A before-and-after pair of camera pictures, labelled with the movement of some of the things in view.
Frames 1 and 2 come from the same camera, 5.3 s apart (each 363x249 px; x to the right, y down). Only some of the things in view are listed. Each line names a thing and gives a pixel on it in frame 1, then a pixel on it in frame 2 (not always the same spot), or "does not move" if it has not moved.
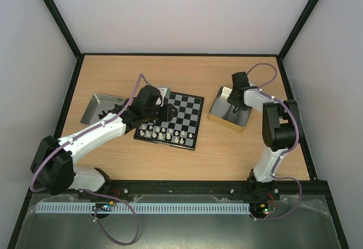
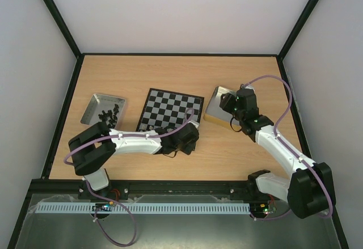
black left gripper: (167, 116) -> (189, 150)
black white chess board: (181, 131) does not move
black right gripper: (235, 101) -> (227, 101)
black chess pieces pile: (104, 114) does not move
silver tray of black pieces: (97, 104) does not move
